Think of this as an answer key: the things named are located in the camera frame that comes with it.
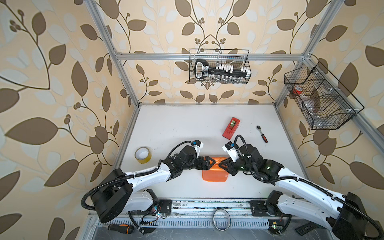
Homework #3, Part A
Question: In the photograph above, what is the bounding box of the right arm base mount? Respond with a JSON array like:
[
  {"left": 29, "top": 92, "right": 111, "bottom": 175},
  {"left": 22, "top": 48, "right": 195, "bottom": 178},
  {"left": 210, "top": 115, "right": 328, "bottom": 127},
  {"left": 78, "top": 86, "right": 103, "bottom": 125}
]
[{"left": 250, "top": 200, "right": 289, "bottom": 217}]

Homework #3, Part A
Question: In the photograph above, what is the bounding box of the black wire basket right wall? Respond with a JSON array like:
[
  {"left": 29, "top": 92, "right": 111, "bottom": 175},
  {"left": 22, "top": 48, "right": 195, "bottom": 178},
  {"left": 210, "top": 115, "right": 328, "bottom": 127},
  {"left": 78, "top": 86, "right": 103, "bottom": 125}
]
[{"left": 284, "top": 62, "right": 364, "bottom": 130}]

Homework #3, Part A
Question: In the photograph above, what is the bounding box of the black wire basket back wall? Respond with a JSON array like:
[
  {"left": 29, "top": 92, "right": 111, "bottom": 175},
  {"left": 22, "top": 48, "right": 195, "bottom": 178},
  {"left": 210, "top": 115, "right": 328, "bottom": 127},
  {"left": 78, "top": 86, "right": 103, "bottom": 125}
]
[{"left": 189, "top": 48, "right": 252, "bottom": 85}]

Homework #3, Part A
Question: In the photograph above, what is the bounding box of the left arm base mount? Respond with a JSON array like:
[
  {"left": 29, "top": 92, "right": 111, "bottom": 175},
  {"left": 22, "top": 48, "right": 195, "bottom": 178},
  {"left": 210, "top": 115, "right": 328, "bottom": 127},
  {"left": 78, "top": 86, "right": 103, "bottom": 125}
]
[{"left": 133, "top": 199, "right": 173, "bottom": 217}]

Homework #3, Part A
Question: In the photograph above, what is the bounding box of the black adjustable wrench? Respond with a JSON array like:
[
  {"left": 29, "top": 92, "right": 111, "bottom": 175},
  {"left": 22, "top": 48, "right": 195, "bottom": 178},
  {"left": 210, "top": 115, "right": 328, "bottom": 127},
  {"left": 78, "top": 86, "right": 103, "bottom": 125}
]
[{"left": 295, "top": 222, "right": 319, "bottom": 236}]

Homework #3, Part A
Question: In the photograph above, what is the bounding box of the metal ring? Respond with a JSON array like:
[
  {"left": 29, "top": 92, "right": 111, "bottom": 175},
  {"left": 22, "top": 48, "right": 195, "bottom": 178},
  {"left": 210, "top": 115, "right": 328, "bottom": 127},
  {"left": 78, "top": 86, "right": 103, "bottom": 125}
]
[{"left": 212, "top": 208, "right": 232, "bottom": 232}]

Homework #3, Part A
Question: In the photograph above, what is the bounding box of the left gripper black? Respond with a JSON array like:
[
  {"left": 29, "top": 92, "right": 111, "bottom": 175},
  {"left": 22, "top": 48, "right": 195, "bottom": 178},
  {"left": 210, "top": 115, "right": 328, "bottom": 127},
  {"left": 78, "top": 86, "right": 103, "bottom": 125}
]
[{"left": 182, "top": 155, "right": 217, "bottom": 172}]

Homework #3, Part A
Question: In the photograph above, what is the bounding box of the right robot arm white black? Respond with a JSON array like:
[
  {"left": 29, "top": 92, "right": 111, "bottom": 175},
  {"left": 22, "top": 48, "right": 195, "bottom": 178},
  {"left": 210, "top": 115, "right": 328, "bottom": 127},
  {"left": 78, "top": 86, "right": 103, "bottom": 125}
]
[{"left": 219, "top": 142, "right": 384, "bottom": 240}]

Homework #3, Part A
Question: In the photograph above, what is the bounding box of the aluminium front rail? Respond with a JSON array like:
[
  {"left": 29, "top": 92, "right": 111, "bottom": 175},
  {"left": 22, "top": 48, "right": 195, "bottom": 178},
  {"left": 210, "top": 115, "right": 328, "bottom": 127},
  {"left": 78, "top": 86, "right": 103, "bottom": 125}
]
[{"left": 87, "top": 198, "right": 337, "bottom": 230}]

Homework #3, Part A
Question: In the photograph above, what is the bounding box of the red tape dispenser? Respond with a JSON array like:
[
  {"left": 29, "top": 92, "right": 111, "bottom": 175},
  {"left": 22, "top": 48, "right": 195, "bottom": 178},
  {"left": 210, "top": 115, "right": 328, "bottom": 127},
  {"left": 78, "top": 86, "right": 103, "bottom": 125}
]
[{"left": 222, "top": 117, "right": 241, "bottom": 140}]

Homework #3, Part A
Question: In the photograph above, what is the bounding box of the black wire basket wall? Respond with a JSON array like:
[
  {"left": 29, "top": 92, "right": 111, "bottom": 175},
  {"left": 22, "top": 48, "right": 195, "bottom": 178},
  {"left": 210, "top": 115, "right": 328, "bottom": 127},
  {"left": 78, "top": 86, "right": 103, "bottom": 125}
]
[
  {"left": 284, "top": 62, "right": 364, "bottom": 130},
  {"left": 189, "top": 48, "right": 252, "bottom": 85}
]

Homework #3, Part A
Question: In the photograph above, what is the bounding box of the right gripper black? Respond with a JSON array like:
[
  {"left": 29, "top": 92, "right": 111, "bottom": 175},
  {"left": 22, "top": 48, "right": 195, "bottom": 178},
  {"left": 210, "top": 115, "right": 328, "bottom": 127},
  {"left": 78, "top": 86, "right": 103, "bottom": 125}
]
[{"left": 217, "top": 154, "right": 255, "bottom": 176}]

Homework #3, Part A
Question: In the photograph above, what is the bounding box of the orange black screwdriver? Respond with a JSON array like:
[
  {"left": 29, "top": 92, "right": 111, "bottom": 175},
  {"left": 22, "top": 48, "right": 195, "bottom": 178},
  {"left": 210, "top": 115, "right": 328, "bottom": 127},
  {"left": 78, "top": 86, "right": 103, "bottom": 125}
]
[{"left": 108, "top": 224, "right": 135, "bottom": 234}]

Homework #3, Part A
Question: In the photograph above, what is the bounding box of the yellow orange wrapping paper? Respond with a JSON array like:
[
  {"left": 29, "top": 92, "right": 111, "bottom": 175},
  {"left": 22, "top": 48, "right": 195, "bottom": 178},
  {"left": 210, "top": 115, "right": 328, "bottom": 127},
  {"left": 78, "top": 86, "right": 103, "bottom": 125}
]
[{"left": 202, "top": 157, "right": 229, "bottom": 182}]

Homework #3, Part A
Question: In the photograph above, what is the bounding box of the socket set black rail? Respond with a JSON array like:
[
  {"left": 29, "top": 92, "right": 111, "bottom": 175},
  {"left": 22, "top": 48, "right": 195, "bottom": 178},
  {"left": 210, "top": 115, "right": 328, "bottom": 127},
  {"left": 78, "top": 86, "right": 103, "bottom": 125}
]
[{"left": 192, "top": 60, "right": 252, "bottom": 80}]

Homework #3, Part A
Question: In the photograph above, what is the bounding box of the ratchet wrench red handle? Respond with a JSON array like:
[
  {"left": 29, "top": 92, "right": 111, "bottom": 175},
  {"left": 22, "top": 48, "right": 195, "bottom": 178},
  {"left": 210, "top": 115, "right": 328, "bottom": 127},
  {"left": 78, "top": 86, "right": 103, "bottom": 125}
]
[{"left": 256, "top": 126, "right": 268, "bottom": 143}]

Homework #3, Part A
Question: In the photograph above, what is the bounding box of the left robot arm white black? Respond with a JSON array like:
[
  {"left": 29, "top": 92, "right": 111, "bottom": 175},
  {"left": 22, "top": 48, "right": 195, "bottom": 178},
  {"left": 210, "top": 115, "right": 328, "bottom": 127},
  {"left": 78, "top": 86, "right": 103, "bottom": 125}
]
[{"left": 81, "top": 140, "right": 216, "bottom": 223}]

